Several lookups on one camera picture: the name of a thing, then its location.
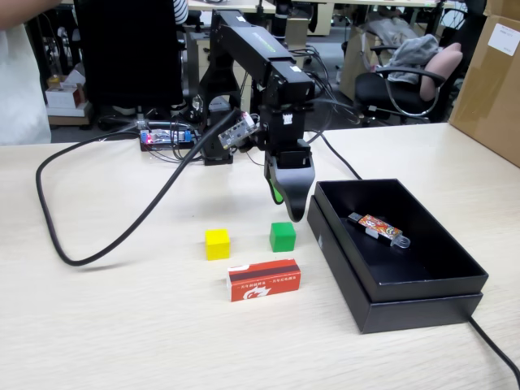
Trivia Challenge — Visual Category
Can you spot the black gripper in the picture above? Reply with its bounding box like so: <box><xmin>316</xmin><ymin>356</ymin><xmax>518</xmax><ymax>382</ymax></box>
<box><xmin>261</xmin><ymin>104</ymin><xmax>317</xmax><ymax>223</ymax></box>

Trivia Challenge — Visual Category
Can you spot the green wooden cube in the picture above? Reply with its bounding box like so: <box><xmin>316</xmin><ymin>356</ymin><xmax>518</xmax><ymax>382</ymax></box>
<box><xmin>269</xmin><ymin>221</ymin><xmax>297</xmax><ymax>253</ymax></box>

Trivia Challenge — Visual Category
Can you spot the yellow wooden cube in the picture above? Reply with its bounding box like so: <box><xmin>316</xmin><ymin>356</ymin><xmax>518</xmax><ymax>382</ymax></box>
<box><xmin>205</xmin><ymin>228</ymin><xmax>232</xmax><ymax>261</ymax></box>

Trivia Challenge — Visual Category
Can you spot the red and white carton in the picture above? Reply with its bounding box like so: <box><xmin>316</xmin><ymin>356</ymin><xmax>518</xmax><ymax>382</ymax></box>
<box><xmin>226</xmin><ymin>259</ymin><xmax>302</xmax><ymax>303</ymax></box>

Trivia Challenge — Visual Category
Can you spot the bare person forearm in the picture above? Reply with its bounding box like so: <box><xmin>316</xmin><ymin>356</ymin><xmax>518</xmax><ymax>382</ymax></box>
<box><xmin>0</xmin><ymin>0</ymin><xmax>66</xmax><ymax>29</ymax></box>

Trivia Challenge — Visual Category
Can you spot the black cardboard box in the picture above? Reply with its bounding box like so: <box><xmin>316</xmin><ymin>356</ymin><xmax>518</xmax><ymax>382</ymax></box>
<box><xmin>313</xmin><ymin>177</ymin><xmax>489</xmax><ymax>304</ymax></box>

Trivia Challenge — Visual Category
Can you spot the black open box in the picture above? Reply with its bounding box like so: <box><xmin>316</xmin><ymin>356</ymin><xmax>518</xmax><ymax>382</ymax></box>
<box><xmin>306</xmin><ymin>194</ymin><xmax>484</xmax><ymax>335</ymax></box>

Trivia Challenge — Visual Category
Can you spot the large brown cardboard box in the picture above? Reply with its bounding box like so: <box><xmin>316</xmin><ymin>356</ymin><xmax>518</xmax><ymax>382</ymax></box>
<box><xmin>448</xmin><ymin>14</ymin><xmax>520</xmax><ymax>168</ymax></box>

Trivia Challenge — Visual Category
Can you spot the flat white box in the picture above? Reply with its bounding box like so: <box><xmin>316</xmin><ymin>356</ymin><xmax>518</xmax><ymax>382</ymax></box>
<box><xmin>42</xmin><ymin>101</ymin><xmax>93</xmax><ymax>119</ymax></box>

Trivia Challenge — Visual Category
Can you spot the small brown cardboard box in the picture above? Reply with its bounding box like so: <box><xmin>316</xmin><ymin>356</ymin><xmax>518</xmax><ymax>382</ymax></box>
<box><xmin>483</xmin><ymin>0</ymin><xmax>520</xmax><ymax>17</ymax></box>

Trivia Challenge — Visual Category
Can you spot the black office chair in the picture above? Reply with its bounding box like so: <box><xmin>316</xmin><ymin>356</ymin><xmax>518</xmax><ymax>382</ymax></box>
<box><xmin>353</xmin><ymin>44</ymin><xmax>448</xmax><ymax>125</ymax></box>

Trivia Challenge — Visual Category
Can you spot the controller circuit board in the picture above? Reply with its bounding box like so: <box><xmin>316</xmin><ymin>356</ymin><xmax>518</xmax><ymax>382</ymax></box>
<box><xmin>140</xmin><ymin>128</ymin><xmax>193</xmax><ymax>152</ymax></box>

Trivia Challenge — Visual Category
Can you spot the beige cabinet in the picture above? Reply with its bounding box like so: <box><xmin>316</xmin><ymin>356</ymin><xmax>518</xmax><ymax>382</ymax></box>
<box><xmin>284</xmin><ymin>18</ymin><xmax>312</xmax><ymax>74</ymax></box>

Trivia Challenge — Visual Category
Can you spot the black and white pole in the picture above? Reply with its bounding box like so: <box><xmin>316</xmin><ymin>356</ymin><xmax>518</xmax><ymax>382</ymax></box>
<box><xmin>270</xmin><ymin>0</ymin><xmax>290</xmax><ymax>40</ymax></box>

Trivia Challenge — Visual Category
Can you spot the grey cloth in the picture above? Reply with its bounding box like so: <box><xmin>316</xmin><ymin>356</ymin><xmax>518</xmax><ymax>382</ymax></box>
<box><xmin>388</xmin><ymin>34</ymin><xmax>442</xmax><ymax>80</ymax></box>

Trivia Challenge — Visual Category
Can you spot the pink cushion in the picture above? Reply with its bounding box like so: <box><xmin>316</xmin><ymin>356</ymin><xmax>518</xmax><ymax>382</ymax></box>
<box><xmin>419</xmin><ymin>42</ymin><xmax>464</xmax><ymax>102</ymax></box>

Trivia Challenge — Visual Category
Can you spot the person in striped shirt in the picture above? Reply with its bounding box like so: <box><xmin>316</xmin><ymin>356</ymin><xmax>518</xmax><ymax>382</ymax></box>
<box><xmin>173</xmin><ymin>0</ymin><xmax>190</xmax><ymax>25</ymax></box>

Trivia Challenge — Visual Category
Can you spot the black computer monitor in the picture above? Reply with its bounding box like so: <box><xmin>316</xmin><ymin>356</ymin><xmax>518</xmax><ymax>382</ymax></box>
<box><xmin>72</xmin><ymin>0</ymin><xmax>184</xmax><ymax>110</ymax></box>

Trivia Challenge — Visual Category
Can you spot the white small carton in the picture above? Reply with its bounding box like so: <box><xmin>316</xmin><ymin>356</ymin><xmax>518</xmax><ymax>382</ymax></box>
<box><xmin>44</xmin><ymin>72</ymin><xmax>87</xmax><ymax>110</ymax></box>

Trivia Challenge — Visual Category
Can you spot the person in white shirt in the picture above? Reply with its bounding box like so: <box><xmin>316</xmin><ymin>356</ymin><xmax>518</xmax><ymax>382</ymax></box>
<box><xmin>0</xmin><ymin>19</ymin><xmax>52</xmax><ymax>146</ymax></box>

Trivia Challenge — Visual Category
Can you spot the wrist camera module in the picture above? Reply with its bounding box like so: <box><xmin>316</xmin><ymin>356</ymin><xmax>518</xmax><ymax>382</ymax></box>
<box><xmin>217</xmin><ymin>111</ymin><xmax>261</xmax><ymax>150</ymax></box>

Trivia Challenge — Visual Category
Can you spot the thick black camera cable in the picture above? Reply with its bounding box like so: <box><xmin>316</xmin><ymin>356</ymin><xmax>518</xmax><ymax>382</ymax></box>
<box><xmin>35</xmin><ymin>108</ymin><xmax>241</xmax><ymax>268</ymax></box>

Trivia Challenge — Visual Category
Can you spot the thin black wire bundle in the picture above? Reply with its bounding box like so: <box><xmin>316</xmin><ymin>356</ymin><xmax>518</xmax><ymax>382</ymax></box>
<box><xmin>290</xmin><ymin>45</ymin><xmax>362</xmax><ymax>125</ymax></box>

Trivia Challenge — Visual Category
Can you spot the black power cable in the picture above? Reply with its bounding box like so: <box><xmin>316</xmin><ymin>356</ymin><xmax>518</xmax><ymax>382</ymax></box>
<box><xmin>302</xmin><ymin>128</ymin><xmax>520</xmax><ymax>379</ymax></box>

